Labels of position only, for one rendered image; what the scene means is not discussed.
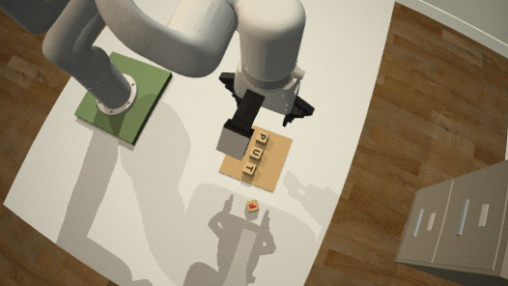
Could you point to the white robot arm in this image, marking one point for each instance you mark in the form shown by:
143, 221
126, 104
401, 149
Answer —
192, 44

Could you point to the tan letter block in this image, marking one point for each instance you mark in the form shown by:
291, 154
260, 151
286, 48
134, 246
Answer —
262, 138
256, 153
249, 169
252, 206

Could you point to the tan mat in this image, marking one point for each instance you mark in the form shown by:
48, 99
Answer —
269, 167

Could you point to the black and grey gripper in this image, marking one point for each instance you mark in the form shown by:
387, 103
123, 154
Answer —
284, 101

